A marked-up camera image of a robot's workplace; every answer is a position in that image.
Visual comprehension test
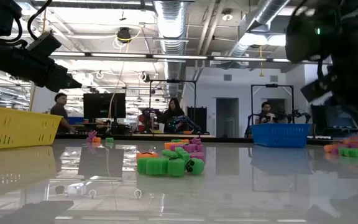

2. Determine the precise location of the blue plastic basket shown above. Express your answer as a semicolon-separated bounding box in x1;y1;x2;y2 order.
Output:
250;123;311;149

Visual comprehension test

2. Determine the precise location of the long ceiling light strip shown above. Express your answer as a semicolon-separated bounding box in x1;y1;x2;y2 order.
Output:
48;52;291;63

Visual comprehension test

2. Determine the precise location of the black monitor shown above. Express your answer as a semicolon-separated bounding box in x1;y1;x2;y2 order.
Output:
83;92;127;119

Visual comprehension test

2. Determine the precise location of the yellow plastic basket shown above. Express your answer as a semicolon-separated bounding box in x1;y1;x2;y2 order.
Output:
0;107;63;151

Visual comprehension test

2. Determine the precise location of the green alien head toy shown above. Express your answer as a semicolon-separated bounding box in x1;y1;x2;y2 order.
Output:
162;149;205;176

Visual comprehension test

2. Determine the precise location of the black rig frame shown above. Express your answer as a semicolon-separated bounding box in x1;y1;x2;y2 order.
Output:
250;83;295;138
149;79;198;135

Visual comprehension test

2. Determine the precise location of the person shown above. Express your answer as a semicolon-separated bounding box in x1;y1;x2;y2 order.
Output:
255;101;276;125
50;92;76;134
157;98;188;134

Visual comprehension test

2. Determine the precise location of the black ceiling cable reel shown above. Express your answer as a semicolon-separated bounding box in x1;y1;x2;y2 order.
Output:
116;27;132;44

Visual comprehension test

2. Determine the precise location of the black camera cable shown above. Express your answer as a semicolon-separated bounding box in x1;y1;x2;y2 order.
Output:
11;0;54;44

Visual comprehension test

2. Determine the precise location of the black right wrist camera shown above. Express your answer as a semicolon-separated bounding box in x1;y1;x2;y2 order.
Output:
300;77;334;106

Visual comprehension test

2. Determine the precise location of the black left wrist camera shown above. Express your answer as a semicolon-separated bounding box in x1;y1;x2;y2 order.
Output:
26;32;63;58

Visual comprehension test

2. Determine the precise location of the grey door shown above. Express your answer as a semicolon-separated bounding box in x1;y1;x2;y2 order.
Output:
216;97;240;138

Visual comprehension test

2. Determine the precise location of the black cabinet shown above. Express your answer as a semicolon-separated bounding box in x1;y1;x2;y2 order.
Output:
187;106;208;135

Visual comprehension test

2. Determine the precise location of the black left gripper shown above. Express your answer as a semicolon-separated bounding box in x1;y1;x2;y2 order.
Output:
0;42;83;93

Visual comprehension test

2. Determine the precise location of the orange pumpkin toy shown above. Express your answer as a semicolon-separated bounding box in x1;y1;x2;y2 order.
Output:
135;151;159;160

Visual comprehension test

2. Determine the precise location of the wooden top workbench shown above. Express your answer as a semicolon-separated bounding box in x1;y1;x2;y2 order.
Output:
131;133;213;138

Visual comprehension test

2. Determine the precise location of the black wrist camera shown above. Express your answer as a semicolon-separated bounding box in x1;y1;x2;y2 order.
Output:
300;77;334;106
26;32;63;58

